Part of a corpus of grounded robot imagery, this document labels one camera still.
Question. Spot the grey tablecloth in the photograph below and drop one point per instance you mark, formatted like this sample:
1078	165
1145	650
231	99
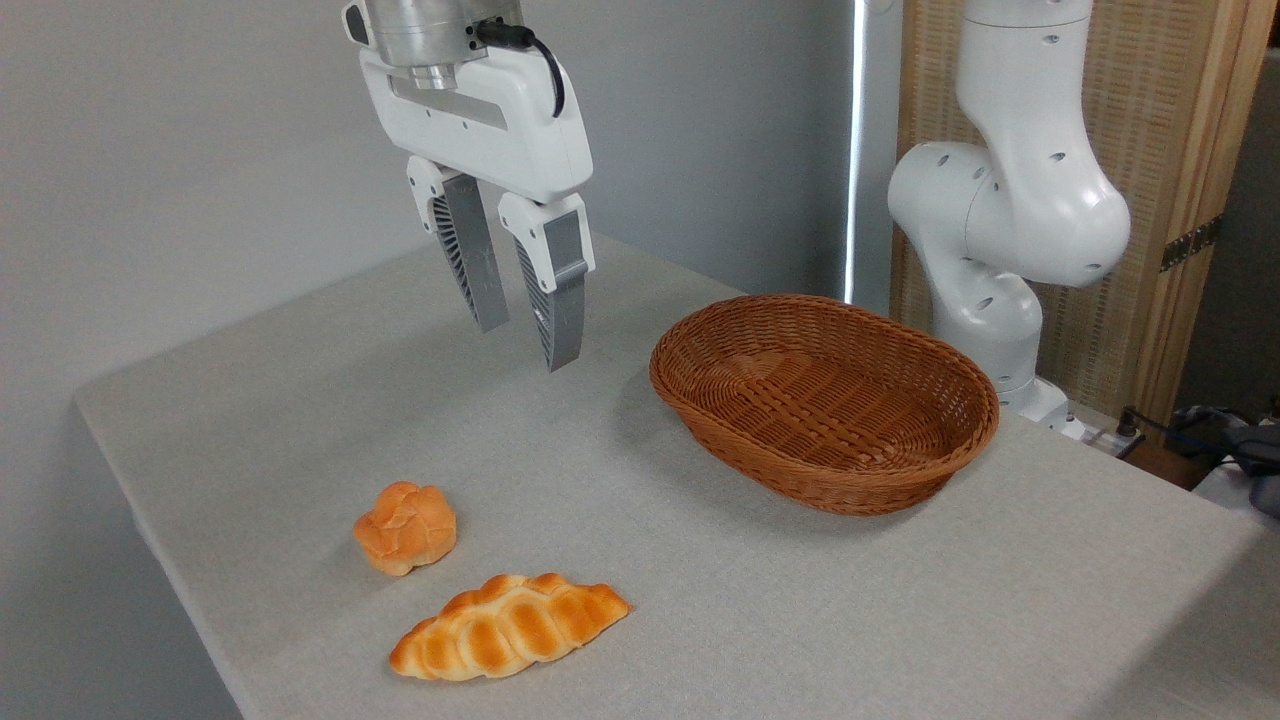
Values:
700	600

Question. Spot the brown woven wicker basket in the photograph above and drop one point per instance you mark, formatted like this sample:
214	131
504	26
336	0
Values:
900	480

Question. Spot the white power strip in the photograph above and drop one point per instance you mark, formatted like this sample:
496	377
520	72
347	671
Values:
1105	438

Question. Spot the metal screen hinge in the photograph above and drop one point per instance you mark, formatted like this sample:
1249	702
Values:
1190	243

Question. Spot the long braided bread loaf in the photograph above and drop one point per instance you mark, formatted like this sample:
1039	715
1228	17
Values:
510	630

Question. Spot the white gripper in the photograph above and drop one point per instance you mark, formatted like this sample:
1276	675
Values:
500	120

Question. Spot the wooden rattan folding screen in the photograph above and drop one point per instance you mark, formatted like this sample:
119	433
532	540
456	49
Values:
1150	120

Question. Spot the round knotted bread roll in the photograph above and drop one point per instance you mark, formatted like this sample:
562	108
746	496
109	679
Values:
405	530

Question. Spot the dark blue-grey bundle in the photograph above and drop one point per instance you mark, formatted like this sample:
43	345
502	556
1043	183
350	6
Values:
1255	450

